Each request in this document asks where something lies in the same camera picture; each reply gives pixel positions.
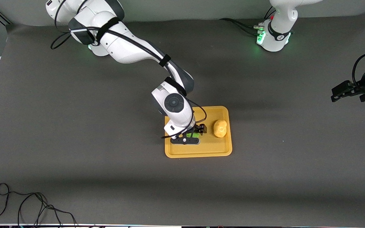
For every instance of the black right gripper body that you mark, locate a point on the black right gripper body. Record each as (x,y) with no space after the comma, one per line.
(199,129)

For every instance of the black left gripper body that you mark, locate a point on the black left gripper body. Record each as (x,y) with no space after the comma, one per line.
(357,89)

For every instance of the green apple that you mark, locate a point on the green apple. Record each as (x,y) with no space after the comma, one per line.
(194,135)

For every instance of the yellow potato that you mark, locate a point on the yellow potato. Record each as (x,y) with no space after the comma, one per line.
(220,128)

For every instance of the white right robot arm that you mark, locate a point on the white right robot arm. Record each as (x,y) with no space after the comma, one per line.
(122,44)

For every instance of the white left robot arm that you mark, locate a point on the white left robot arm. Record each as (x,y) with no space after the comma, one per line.
(277,28)

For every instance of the yellow plastic tray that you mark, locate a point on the yellow plastic tray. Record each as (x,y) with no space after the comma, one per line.
(212,147)

